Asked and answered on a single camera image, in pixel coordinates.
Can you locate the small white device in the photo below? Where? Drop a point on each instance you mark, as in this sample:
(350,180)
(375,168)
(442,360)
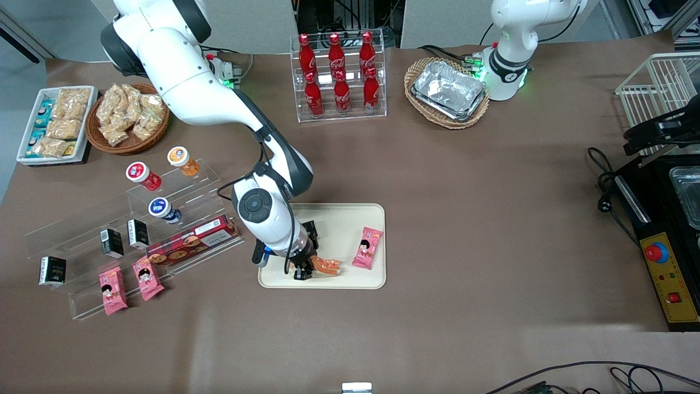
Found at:
(356,388)

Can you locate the white rectangular snack tray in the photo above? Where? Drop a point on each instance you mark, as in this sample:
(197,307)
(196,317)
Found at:
(87,126)

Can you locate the orange lid jar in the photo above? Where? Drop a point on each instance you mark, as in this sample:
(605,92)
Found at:
(183,160)

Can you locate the clear acrylic stepped shelf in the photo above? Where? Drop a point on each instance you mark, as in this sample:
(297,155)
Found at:
(208,186)

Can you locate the red emergency stop button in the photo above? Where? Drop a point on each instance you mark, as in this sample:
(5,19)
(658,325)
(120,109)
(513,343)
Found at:
(656,252)

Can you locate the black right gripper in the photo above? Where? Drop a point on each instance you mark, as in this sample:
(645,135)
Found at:
(304,255)

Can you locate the small black carton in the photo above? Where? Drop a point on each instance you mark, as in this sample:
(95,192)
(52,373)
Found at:
(112,243)
(138,234)
(52,271)

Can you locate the blue lid jar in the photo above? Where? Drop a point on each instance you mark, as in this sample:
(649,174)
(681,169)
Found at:
(163,210)

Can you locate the stacked aluminium foil trays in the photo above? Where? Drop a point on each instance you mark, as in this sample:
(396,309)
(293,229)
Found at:
(448,90)

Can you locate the triangular sandwich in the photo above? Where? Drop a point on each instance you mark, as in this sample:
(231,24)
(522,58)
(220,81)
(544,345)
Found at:
(329,266)

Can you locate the beige serving tray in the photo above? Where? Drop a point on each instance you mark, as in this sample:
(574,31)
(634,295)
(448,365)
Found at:
(350,213)

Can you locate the brown wicker basket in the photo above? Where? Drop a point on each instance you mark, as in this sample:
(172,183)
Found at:
(131,146)

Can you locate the tan cracker pack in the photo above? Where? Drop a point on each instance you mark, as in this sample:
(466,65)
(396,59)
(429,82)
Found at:
(74,101)
(52,146)
(64,129)

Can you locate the red cola bottle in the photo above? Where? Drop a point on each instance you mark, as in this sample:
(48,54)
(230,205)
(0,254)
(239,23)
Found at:
(367,53)
(314,98)
(371,93)
(305,57)
(342,96)
(336,54)

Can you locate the long red cookie box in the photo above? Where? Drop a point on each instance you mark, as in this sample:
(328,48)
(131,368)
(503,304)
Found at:
(191,241)

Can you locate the small blue snack pack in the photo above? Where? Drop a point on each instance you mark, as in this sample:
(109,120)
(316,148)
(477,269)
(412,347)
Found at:
(44,115)
(36,135)

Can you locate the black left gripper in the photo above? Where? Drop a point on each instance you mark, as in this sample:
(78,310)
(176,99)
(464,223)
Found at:
(652,133)

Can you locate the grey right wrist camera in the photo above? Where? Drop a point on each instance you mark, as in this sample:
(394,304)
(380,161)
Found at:
(261,255)

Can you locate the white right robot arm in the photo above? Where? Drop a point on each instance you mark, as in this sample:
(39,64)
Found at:
(180,71)

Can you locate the black sealing machine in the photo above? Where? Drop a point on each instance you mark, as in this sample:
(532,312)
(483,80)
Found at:
(651,219)

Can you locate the pink snack packet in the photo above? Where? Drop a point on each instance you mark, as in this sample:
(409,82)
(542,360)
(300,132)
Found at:
(112,291)
(147,279)
(367,249)

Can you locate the light wicker basket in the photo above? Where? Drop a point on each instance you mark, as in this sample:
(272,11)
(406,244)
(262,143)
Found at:
(415,101)

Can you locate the small flat black box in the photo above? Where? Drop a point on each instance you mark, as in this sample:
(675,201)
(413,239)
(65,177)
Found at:
(311,227)

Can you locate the clear bag of puffed snacks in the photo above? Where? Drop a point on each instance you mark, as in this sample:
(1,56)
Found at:
(115,133)
(130,97)
(109,104)
(151,106)
(145,127)

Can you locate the red lid jar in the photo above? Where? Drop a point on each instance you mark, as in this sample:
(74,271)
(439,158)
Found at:
(142,176)

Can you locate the clear acrylic bottle rack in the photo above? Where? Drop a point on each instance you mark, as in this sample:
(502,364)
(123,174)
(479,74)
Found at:
(339,117)

